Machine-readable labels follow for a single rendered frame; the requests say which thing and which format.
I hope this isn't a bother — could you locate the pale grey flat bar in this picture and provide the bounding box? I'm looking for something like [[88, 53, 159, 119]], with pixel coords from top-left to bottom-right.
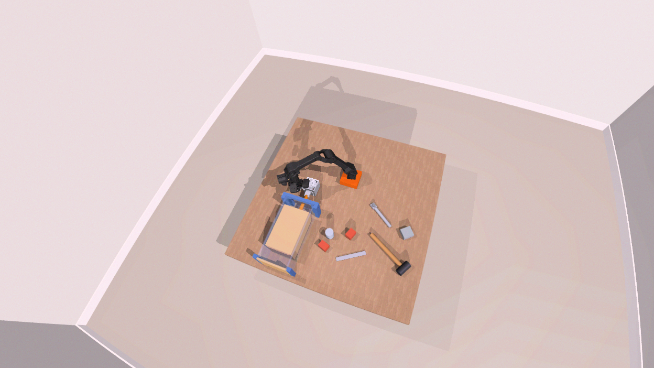
[[336, 251, 366, 261]]

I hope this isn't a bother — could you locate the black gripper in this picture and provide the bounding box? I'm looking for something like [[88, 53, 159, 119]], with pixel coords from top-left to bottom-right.
[[281, 177, 310, 188]]

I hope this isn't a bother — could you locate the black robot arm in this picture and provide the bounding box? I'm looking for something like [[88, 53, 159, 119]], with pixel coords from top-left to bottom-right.
[[277, 149, 358, 193]]

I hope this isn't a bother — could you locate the mallet with wooden handle and black head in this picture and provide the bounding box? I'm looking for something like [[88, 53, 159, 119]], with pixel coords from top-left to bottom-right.
[[370, 233, 411, 276]]

